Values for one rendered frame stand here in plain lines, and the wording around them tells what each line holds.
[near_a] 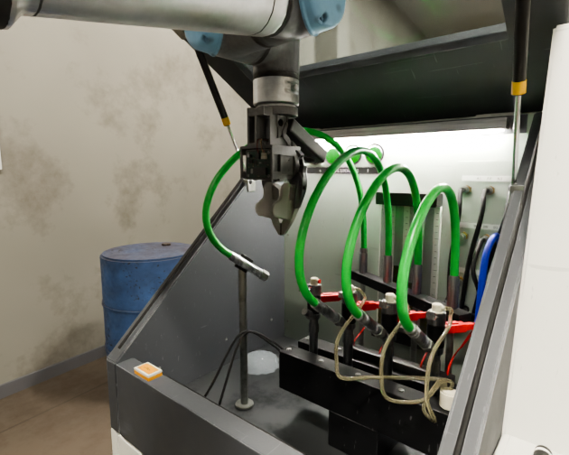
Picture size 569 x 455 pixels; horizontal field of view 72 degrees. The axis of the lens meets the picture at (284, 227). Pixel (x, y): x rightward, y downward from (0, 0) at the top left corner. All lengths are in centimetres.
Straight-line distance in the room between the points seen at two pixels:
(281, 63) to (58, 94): 243
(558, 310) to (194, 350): 75
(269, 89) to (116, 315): 197
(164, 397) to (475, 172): 75
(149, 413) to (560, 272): 72
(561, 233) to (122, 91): 294
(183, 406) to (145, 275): 161
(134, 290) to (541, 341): 201
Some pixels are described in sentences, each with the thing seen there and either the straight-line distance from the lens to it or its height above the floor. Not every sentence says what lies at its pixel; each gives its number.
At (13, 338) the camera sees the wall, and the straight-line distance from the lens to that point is 297.
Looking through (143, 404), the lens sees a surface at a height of 90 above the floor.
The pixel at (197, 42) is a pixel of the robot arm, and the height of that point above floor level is 151.
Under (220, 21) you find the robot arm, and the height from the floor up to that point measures 148.
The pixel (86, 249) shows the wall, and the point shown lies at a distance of 304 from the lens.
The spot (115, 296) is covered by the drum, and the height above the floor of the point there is 65.
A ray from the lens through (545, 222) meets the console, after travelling 66.
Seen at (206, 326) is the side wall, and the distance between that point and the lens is 103.
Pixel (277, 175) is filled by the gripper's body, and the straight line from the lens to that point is 62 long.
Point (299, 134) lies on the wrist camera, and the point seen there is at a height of 140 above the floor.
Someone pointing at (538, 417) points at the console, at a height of 101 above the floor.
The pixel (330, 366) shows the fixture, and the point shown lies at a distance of 78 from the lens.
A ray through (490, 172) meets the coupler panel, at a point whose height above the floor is 134.
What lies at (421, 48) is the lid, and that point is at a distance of 86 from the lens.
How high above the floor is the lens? 134
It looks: 8 degrees down
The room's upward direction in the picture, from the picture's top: straight up
